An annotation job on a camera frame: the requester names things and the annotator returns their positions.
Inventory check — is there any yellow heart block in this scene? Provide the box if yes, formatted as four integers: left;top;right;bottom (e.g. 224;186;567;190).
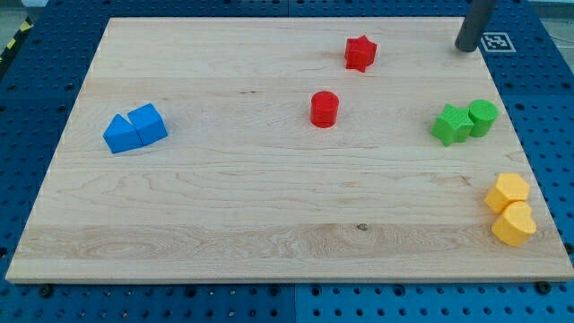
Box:
491;201;537;247

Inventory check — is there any green cylinder block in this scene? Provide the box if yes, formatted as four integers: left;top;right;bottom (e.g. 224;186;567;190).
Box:
468;100;499;137

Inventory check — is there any green star block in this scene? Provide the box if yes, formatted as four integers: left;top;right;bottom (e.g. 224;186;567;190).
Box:
430;104;474;146

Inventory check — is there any yellow black hazard tape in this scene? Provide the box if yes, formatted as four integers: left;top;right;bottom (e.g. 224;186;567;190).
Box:
1;17;33;64

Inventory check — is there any red cylinder block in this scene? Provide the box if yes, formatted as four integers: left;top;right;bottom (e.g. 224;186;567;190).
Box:
309;91;340;128

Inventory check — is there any blue triangle block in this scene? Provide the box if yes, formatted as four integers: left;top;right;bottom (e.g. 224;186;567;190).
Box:
103;114;143;153

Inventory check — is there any yellow hexagon block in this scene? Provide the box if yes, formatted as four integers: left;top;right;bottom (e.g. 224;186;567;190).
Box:
484;173;531;214

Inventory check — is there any wooden board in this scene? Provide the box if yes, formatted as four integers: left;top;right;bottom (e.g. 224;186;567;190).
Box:
6;17;573;284

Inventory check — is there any white fiducial marker tag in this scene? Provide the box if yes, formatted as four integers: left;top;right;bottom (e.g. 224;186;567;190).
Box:
480;31;516;53

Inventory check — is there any red star block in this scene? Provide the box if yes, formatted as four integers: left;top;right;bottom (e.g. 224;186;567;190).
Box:
344;35;378;73

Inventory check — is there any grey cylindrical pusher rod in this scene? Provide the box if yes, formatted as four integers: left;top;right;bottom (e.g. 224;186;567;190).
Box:
455;0;498;52

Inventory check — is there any blue cube block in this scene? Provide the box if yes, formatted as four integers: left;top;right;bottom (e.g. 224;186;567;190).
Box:
127;103;168;145

